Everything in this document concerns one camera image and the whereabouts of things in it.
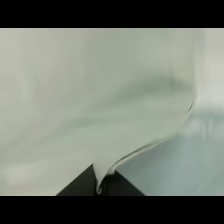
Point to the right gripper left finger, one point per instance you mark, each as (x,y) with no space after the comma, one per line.
(81,185)

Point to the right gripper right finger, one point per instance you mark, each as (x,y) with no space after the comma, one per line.
(121,185)

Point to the white shirt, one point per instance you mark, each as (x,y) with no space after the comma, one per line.
(86,100)

